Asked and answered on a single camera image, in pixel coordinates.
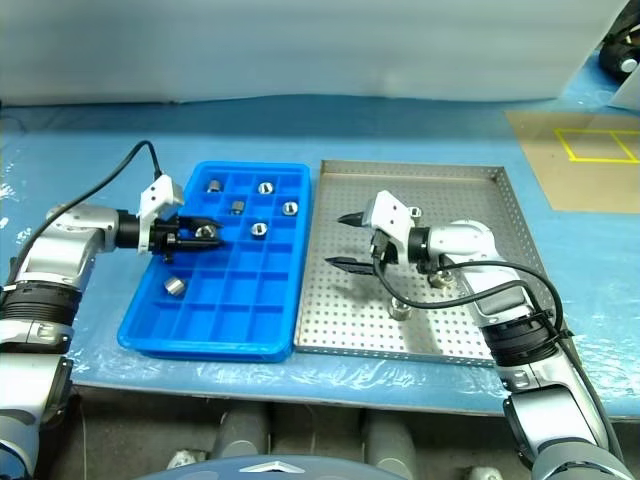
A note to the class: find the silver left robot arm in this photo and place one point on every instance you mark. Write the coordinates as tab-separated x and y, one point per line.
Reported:
65	235

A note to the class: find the blue compartment tray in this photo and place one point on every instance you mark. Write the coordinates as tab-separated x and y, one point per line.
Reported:
235	320

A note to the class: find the perforated steel tray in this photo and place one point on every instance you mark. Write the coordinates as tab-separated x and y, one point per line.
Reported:
345	325

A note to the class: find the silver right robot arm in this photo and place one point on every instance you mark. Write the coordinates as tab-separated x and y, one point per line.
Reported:
465	240

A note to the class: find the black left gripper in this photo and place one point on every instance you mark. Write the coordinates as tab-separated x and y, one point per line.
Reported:
162	236

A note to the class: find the grey rounded cylinder shape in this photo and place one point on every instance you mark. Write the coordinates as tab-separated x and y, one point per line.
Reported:
390	442
242	430

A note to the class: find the small metal roller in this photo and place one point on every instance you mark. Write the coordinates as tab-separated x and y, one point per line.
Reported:
236	206
214	186
290	207
265	188
174	286
205	232
400	309
259	229
440	279
415	212

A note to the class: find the tan mat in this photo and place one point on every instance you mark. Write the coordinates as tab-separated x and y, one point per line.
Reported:
550	175

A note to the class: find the black round device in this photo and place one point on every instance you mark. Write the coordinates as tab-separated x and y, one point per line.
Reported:
612	60

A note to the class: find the small pale rounded shape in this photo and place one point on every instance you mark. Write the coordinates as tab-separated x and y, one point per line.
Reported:
481	473
186	459

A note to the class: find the white foam sheet backdrop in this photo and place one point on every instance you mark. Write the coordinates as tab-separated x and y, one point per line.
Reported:
300	45

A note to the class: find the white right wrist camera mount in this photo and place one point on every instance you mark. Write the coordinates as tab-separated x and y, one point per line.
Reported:
390	210

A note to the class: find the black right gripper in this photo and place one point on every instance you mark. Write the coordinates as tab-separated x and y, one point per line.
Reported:
381	248

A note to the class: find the blue-grey dome with white emblem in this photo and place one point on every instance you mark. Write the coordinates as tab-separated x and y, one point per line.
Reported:
225	470

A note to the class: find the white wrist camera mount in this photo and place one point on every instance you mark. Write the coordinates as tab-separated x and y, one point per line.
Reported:
390	210
157	195

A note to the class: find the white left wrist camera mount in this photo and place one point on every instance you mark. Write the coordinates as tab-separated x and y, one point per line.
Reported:
157	195

